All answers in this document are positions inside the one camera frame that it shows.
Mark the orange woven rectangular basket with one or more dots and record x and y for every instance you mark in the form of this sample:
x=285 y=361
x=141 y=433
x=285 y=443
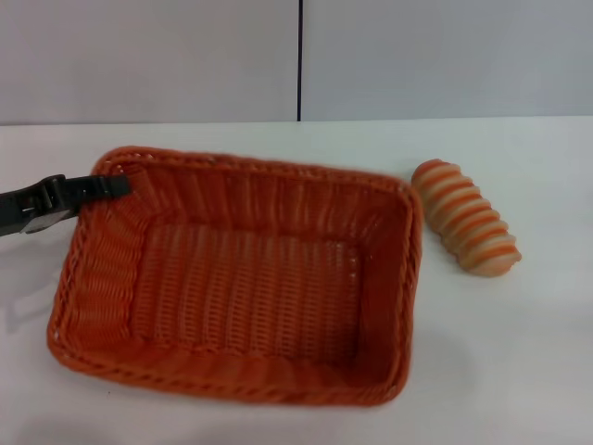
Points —
x=250 y=287

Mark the striped orange toy bread loaf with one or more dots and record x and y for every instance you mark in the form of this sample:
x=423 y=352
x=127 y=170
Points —
x=468 y=218

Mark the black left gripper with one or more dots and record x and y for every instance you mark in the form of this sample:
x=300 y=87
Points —
x=28 y=204

